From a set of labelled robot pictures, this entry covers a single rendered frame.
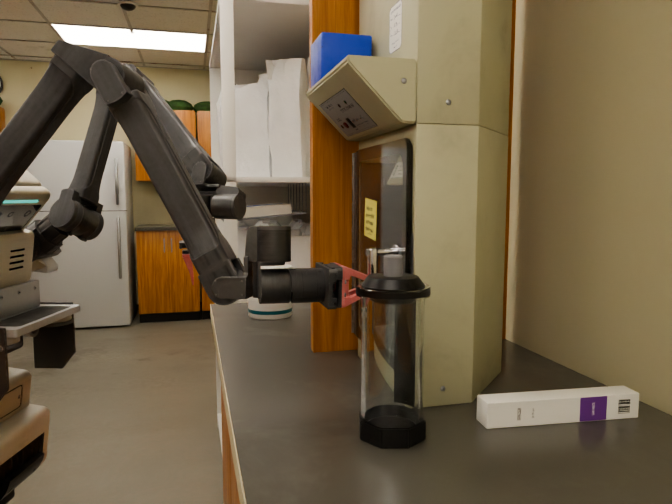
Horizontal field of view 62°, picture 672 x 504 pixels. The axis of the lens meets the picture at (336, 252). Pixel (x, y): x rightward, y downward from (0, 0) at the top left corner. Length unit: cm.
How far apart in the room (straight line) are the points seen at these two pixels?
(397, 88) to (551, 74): 55
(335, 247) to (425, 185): 40
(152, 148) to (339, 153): 46
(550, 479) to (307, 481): 31
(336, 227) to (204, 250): 43
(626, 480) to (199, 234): 69
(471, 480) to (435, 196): 43
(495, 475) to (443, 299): 30
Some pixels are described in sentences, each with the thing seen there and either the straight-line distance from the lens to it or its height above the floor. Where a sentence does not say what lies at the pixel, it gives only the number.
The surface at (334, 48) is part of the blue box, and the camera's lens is 112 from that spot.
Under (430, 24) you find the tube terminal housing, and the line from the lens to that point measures 96.
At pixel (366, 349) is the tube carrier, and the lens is 81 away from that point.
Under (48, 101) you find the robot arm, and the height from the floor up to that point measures 145.
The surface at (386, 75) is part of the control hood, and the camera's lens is 92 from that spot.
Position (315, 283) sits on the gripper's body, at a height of 115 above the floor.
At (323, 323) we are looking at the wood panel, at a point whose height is 101.
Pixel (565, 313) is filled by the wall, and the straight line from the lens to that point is 132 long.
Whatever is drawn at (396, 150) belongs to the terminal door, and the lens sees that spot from 97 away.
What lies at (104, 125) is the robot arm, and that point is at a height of 147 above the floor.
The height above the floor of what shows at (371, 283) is 117.
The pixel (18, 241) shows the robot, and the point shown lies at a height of 119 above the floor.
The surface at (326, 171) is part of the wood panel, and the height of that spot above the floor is 135.
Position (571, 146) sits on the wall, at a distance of 130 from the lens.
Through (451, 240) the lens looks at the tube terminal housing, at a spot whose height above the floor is 122.
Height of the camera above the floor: 130
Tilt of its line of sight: 6 degrees down
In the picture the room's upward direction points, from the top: straight up
